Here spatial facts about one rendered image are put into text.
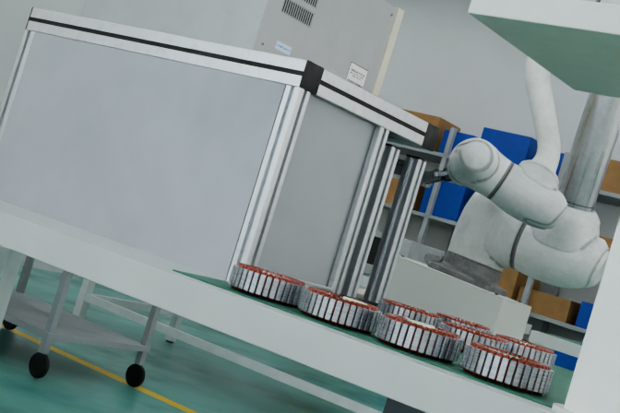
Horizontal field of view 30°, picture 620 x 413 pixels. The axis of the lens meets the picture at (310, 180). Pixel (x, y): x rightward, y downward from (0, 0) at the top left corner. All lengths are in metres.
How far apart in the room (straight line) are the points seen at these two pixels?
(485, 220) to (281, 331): 1.59
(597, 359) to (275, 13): 0.91
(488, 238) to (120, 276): 1.51
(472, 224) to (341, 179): 1.09
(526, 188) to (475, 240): 0.40
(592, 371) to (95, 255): 0.76
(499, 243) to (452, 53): 7.25
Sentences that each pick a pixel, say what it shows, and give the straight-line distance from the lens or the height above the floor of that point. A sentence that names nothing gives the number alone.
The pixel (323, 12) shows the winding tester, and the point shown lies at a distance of 2.06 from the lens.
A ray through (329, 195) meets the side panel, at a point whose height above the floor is 0.93.
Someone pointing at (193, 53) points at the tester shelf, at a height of 1.09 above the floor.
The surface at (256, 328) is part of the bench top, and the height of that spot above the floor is 0.72.
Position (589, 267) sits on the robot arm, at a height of 0.98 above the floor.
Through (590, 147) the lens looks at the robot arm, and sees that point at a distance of 2.95.
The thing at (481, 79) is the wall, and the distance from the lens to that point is 9.99.
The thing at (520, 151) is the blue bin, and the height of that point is 1.93.
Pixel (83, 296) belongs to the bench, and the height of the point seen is 0.18.
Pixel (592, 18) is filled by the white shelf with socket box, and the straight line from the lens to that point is 1.37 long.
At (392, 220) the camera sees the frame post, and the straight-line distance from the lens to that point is 2.17.
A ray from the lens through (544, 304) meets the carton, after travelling 8.76.
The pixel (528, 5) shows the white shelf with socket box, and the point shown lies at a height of 1.19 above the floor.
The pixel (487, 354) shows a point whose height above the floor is 0.78.
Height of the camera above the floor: 0.86
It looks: 3 degrees up
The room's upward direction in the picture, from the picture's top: 17 degrees clockwise
